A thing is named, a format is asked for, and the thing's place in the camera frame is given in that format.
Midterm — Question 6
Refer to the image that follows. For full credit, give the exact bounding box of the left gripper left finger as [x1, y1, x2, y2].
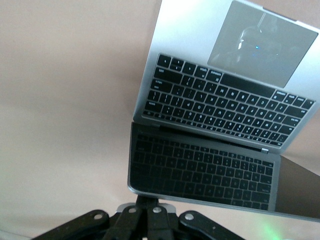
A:
[107, 194, 148, 240]

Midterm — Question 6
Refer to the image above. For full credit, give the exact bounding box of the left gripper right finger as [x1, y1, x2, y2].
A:
[146, 196, 181, 240]

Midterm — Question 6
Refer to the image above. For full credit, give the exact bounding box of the grey laptop with black keyboard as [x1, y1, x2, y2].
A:
[127, 0, 320, 223]

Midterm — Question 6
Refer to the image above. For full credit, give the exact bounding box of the table cover sheet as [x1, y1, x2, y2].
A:
[0, 0, 320, 240]

